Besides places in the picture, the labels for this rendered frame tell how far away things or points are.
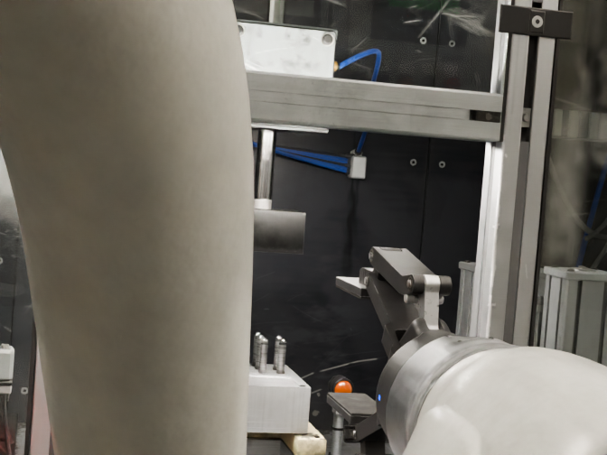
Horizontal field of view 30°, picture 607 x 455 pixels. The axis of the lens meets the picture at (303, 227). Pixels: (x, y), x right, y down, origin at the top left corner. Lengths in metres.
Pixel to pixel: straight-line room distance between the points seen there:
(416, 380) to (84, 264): 0.34
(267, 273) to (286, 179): 0.12
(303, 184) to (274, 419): 0.40
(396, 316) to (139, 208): 0.48
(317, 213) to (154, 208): 1.21
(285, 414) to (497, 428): 0.71
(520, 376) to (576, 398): 0.04
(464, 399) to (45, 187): 0.29
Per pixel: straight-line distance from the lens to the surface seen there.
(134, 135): 0.25
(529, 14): 1.10
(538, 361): 0.51
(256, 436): 1.24
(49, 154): 0.26
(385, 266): 0.73
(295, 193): 1.46
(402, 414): 0.59
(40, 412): 1.03
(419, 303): 0.69
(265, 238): 1.20
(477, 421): 0.49
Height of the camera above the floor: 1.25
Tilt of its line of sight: 3 degrees down
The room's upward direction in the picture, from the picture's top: 4 degrees clockwise
